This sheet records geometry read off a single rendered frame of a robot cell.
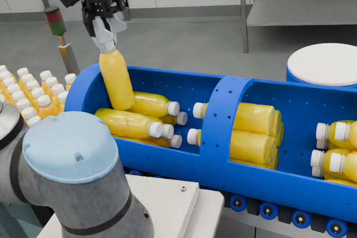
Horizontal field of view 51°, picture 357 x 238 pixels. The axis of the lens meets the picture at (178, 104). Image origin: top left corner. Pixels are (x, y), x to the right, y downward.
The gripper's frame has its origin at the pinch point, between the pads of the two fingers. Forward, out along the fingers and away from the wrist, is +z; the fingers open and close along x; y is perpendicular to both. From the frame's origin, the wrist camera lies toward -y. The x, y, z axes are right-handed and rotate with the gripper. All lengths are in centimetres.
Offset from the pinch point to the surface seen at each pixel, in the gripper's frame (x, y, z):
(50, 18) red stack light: 33, -53, 9
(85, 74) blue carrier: -2.4, -8.1, 8.6
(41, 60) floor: 190, -267, 132
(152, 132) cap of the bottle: -7.2, 13.2, 20.6
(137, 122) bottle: -7.1, 9.0, 18.6
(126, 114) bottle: -5.3, 4.5, 17.9
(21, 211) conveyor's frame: -23, -36, 52
